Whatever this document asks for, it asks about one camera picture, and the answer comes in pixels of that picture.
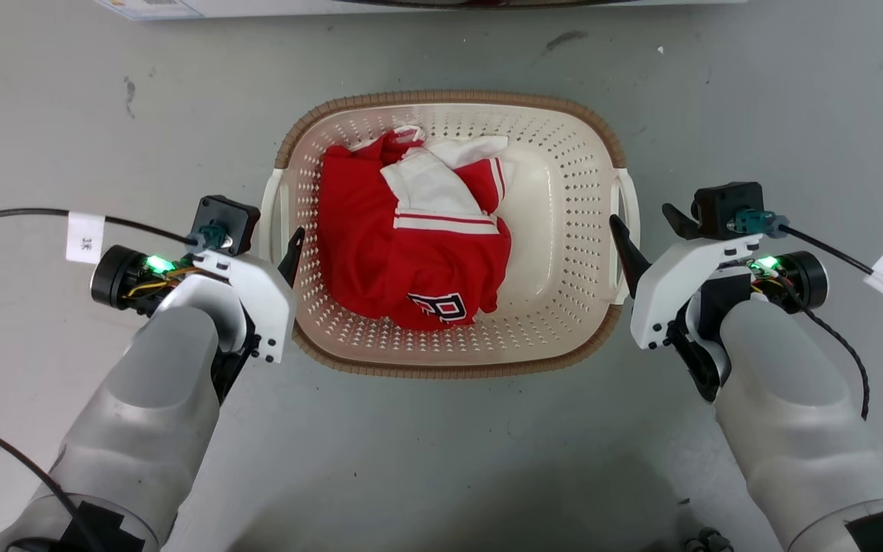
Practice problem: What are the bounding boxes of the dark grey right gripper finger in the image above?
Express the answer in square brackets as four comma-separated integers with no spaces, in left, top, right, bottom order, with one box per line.
[661,203,704,241]
[609,214,652,297]

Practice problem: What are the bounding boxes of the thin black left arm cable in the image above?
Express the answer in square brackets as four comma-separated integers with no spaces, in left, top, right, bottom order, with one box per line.
[0,406,105,552]

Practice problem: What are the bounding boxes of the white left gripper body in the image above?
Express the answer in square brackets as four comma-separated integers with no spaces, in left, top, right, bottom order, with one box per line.
[181,248,297,364]

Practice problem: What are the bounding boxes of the black coiled right arm cable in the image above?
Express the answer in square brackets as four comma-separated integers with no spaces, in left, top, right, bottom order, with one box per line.
[773,278,871,422]

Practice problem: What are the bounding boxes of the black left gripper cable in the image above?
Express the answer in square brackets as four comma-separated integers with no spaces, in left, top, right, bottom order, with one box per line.
[0,208,199,248]

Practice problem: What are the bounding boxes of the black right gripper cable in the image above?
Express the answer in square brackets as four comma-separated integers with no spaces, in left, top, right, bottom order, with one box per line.
[779,223,883,318]

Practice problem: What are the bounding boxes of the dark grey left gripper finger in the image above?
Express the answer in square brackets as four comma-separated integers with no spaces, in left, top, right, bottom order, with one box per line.
[278,226,307,289]

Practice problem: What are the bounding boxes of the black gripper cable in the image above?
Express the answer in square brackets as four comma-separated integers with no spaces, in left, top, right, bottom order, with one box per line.
[779,223,883,318]
[0,208,199,248]

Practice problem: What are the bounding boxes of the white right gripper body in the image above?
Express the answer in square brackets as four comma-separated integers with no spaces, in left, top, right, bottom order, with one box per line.
[629,233,764,350]

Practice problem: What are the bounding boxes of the red and white jersey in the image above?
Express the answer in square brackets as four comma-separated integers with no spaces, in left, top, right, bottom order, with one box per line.
[316,126,515,332]

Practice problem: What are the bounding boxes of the cream laundry basket brown rim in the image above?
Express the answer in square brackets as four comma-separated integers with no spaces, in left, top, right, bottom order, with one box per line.
[259,90,640,380]

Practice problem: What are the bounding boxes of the white tag on left cable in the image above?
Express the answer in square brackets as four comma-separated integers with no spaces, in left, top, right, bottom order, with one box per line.
[66,212,107,265]

